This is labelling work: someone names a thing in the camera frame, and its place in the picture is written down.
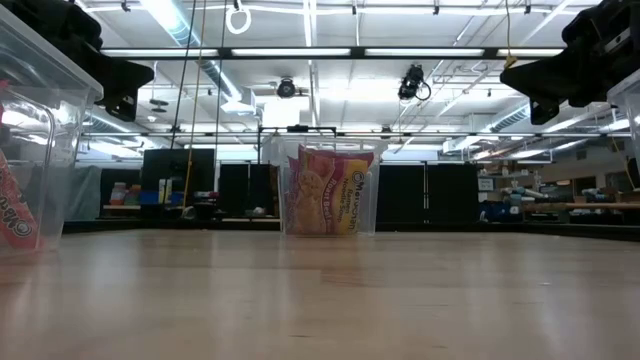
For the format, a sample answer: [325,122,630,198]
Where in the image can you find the black overhead light bar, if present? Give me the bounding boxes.
[99,46,566,62]

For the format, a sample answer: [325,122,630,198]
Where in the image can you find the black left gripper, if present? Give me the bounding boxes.
[54,0,155,123]

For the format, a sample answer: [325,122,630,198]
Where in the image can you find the long wooden bench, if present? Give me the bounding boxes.
[519,201,640,211]

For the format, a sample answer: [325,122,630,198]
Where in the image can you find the black monitor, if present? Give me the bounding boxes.
[141,148,216,194]

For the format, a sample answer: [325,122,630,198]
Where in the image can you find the black camera with cable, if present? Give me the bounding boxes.
[397,63,433,102]

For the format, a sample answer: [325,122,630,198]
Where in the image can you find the white cable loop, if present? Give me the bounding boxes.
[224,3,253,36]

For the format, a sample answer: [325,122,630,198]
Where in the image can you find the black round overhead camera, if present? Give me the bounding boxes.
[276,77,298,100]

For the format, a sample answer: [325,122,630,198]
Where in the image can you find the orange Maruchan noodle pack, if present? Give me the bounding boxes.
[0,149,44,251]

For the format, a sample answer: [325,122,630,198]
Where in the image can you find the black hanging cable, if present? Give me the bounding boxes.
[214,0,228,191]
[169,0,199,150]

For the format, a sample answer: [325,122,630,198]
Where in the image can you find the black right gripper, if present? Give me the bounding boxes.
[500,2,604,126]

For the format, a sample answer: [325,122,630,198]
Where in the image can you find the silver ventilation duct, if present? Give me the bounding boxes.
[142,0,244,104]

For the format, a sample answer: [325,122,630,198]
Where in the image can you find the clear plastic bin with label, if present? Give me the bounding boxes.
[262,135,391,237]

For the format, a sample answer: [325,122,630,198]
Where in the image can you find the black partition panel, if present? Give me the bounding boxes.
[218,162,274,219]
[377,163,427,224]
[427,163,480,224]

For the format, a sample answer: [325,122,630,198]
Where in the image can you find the blue storage box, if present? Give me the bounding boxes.
[139,189,185,206]

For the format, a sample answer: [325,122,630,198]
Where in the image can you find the yellow tagged hanging cord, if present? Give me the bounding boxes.
[502,0,519,70]

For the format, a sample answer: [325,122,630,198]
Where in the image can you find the red Maruchan noodle pack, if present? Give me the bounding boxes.
[287,144,376,236]

